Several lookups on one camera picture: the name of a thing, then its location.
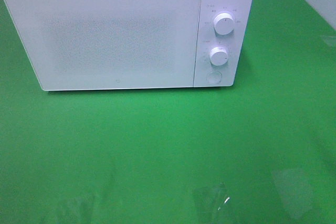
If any round door release button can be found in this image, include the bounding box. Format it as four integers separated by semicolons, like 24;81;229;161
206;71;222;84

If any white round knob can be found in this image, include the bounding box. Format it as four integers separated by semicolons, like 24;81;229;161
209;47;229;66
213;12;235;35

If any white microwave door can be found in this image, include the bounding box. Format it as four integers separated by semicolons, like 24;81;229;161
5;0;200;91

